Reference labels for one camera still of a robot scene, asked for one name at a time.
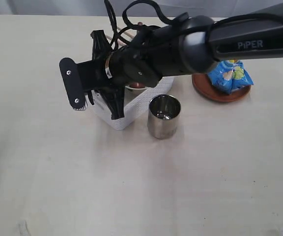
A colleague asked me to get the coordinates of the stainless steel cup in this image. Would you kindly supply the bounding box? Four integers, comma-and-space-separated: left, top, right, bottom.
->
147, 94, 181, 139

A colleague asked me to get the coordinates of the wooden chopstick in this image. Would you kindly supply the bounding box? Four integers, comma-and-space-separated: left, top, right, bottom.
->
110, 34, 133, 47
106, 31, 136, 40

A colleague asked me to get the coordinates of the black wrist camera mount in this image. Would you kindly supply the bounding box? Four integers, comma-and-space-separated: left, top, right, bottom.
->
59, 58, 87, 111

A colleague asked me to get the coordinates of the brown wooden spoon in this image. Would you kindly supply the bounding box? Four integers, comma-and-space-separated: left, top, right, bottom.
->
129, 22, 146, 90

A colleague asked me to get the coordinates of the blue snack chip bag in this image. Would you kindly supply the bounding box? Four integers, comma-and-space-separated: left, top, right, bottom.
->
207, 59, 254, 94

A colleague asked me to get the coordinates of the brown round plate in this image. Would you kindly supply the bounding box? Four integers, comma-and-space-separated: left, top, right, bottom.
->
192, 74, 251, 103

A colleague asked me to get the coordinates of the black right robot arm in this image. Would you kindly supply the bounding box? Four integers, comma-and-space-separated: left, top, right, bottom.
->
69, 0, 283, 119

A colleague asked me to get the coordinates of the white plastic woven basket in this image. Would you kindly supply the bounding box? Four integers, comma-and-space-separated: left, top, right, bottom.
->
88, 23, 175, 130

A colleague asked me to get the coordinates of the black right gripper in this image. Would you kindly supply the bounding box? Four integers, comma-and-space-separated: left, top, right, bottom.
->
77, 30, 163, 120

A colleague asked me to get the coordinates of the pale green ceramic bowl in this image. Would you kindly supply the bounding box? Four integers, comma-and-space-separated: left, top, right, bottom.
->
125, 83, 150, 91

